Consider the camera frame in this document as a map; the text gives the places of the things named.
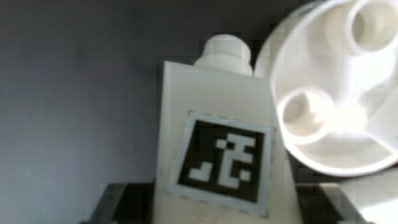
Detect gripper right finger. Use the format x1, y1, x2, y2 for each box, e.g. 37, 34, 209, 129
295, 183, 375, 224

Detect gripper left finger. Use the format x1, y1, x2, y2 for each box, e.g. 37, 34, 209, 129
78, 182, 154, 224

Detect white round stool seat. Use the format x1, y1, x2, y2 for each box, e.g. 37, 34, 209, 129
254, 0, 398, 177

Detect white stool leg with tag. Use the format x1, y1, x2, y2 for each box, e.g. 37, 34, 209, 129
320, 168, 398, 224

